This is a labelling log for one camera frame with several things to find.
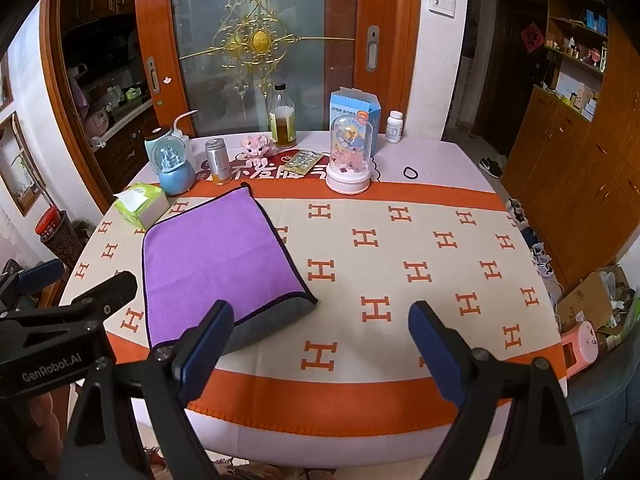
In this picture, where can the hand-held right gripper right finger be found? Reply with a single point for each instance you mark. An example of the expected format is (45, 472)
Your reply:
(442, 357)

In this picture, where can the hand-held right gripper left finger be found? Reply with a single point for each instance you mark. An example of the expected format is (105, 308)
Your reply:
(202, 355)

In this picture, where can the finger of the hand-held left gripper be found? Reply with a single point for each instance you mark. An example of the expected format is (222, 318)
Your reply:
(110, 292)
(37, 276)

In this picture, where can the purple towel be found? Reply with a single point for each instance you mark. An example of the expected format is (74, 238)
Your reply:
(215, 260)

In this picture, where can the person's left hand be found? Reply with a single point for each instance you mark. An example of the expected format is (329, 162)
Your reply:
(44, 425)

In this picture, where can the red lidded bin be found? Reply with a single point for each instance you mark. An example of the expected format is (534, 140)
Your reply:
(57, 232)

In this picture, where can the green tissue box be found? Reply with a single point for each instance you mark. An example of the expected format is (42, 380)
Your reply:
(140, 207)

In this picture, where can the framed picture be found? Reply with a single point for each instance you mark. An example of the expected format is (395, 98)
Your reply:
(20, 165)

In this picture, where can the orange patterned blanket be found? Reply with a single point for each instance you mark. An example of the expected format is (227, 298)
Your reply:
(360, 260)

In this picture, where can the blue snow globe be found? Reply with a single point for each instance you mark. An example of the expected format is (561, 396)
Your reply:
(172, 172)

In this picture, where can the pink plastic stool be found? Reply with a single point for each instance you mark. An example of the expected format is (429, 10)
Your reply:
(579, 352)

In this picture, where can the row of shoes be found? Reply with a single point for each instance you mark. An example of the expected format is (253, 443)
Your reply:
(532, 242)

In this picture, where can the brown cardboard box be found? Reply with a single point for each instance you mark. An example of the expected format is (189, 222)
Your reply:
(585, 295)

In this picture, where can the kitchen counter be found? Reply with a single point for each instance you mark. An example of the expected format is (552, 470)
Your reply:
(120, 125)

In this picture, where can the silver can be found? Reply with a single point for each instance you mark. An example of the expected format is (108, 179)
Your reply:
(218, 162)

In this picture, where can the blue grey chair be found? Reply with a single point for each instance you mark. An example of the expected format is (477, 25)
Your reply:
(607, 410)

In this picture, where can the black sneakers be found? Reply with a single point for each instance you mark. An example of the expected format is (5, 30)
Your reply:
(491, 166)

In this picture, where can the pink pig toy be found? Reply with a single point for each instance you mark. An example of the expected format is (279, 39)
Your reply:
(257, 145)

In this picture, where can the pill blister pack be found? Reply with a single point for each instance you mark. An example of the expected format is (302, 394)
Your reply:
(301, 161)

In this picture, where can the pink dome music box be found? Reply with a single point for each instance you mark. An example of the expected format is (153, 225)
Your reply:
(350, 160)

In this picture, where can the wooden cabinet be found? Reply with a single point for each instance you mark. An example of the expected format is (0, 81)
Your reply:
(575, 175)

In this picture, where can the white pill bottle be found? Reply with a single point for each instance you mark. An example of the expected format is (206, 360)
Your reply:
(394, 127)

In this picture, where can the glass bottle with yellow liquid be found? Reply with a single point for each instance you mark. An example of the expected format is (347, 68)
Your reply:
(282, 127)

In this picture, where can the blue cardboard box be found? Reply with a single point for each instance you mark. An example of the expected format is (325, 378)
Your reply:
(370, 110)

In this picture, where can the dark wooden door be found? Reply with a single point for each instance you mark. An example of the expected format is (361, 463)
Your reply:
(505, 85)

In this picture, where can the wooden shelf with small goods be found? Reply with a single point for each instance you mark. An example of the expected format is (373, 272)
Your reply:
(575, 55)

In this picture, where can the glass sliding door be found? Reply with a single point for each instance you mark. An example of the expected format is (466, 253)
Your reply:
(300, 10)

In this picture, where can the white light switch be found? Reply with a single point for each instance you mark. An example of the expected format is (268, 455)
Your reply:
(442, 2)

